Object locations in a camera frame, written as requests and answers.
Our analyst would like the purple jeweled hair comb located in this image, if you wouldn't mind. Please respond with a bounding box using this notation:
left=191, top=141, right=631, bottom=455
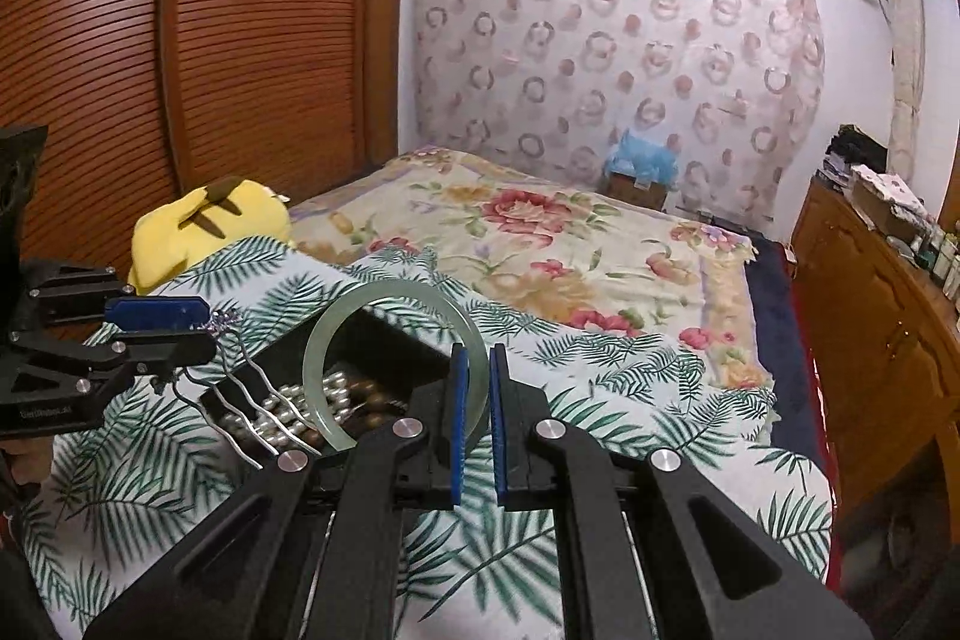
left=171, top=307, right=324, bottom=470

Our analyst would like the pale green jade bangle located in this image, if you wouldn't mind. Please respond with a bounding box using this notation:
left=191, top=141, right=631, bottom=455
left=301, top=280, right=490, bottom=452

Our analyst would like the black jewelry box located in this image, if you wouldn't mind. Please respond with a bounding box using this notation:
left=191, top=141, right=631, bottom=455
left=241, top=314, right=451, bottom=453

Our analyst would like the yellow Pikachu plush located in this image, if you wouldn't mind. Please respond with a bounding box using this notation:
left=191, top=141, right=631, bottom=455
left=127, top=175, right=291, bottom=294

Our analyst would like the palm leaf print cloth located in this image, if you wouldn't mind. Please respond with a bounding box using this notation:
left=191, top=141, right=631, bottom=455
left=23, top=239, right=833, bottom=638

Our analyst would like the dark blue blanket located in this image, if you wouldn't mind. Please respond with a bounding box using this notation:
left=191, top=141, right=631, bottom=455
left=745, top=232, right=827, bottom=470

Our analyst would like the wooden slatted wardrobe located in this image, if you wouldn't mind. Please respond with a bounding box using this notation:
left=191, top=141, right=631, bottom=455
left=2, top=0, right=397, bottom=269

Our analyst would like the floral bed sheet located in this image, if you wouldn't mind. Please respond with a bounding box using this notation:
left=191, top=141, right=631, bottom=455
left=290, top=148, right=773, bottom=388

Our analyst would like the wooden dresser cabinet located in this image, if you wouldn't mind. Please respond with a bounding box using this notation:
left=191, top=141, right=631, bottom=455
left=793, top=181, right=958, bottom=534

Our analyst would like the brown cardboard box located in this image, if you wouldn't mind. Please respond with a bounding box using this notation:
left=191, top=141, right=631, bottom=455
left=604, top=174, right=669, bottom=211

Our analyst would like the blue plush toy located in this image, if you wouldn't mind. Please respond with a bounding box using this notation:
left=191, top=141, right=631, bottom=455
left=604, top=130, right=679, bottom=188

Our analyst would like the circle patterned curtain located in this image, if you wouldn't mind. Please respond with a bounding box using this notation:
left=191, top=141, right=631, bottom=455
left=413, top=0, right=825, bottom=230

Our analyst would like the stack of folded clothes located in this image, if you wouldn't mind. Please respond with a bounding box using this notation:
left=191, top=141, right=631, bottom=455
left=818, top=124, right=887, bottom=190

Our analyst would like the beige side curtain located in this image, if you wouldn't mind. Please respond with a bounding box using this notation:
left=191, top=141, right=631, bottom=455
left=885, top=0, right=926, bottom=184

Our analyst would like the white pearl necklace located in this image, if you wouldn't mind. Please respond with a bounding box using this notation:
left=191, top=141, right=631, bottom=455
left=218, top=367, right=356, bottom=458

